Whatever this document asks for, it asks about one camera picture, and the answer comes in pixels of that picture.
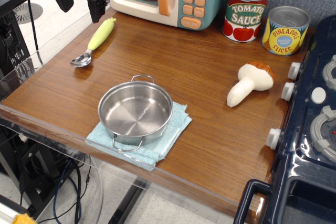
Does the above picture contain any spoon with green handle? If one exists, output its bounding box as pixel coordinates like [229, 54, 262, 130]
[70, 17, 117, 68]

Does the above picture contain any stainless steel pot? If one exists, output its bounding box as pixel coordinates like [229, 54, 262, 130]
[98, 74, 173, 153]

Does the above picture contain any tomato sauce can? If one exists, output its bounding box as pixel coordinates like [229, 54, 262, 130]
[223, 0, 268, 42]

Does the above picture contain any light blue cloth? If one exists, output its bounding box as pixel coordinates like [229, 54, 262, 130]
[86, 102, 192, 171]

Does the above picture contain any clear acrylic table guard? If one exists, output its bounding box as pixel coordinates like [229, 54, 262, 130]
[0, 0, 239, 209]

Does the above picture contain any toy mushroom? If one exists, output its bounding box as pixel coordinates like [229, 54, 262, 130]
[226, 61, 276, 108]

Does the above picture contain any pineapple slices can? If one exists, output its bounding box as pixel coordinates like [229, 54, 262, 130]
[262, 6, 311, 56]

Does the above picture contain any dark blue toy stove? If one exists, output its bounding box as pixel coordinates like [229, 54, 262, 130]
[234, 16, 335, 223]

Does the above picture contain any blue floor cable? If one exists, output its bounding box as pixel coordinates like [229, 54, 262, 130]
[53, 159, 82, 224]

